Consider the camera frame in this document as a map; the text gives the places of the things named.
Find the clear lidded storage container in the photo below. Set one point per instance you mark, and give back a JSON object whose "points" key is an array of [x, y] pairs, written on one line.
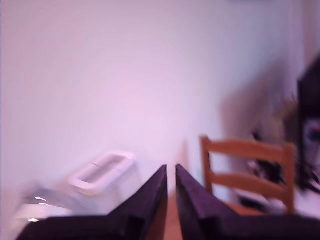
{"points": [[100, 172]]}

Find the wooden chair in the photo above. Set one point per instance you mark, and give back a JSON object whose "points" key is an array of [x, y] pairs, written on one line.
{"points": [[250, 150]]}

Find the black screen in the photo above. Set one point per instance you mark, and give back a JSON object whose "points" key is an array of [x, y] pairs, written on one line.
{"points": [[310, 105]]}

